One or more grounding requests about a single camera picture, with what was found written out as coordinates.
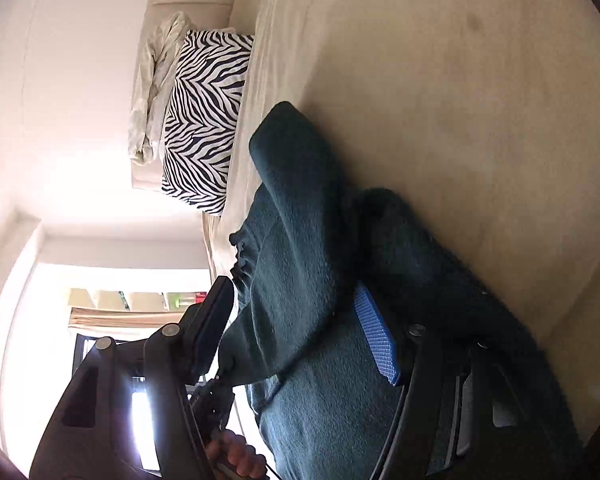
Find person's left hand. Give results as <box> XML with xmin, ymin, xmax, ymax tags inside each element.
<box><xmin>205</xmin><ymin>431</ymin><xmax>269</xmax><ymax>479</ymax></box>

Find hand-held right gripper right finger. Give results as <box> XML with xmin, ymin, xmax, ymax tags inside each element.
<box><xmin>352</xmin><ymin>281</ymin><xmax>557</xmax><ymax>480</ymax></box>

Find tan curtain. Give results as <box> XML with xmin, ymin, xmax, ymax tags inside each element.
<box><xmin>68</xmin><ymin>309</ymin><xmax>187</xmax><ymax>332</ymax></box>

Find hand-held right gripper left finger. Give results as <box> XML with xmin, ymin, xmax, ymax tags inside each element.
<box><xmin>27</xmin><ymin>276</ymin><xmax>241</xmax><ymax>480</ymax></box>

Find cream wall shelf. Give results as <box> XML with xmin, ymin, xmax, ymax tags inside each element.
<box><xmin>67</xmin><ymin>287</ymin><xmax>212</xmax><ymax>312</ymax></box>

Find white crumpled duvet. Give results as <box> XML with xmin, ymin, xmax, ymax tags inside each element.
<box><xmin>128</xmin><ymin>11</ymin><xmax>197</xmax><ymax>165</ymax></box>

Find zebra print pillow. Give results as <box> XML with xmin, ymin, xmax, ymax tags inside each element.
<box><xmin>161</xmin><ymin>29</ymin><xmax>255</xmax><ymax>217</ymax></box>

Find bed with beige sheet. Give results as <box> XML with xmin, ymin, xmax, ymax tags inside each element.
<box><xmin>200</xmin><ymin>0</ymin><xmax>600</xmax><ymax>461</ymax></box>

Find dark green fleece garment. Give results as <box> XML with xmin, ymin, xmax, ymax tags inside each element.
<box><xmin>219</xmin><ymin>101</ymin><xmax>588</xmax><ymax>480</ymax></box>

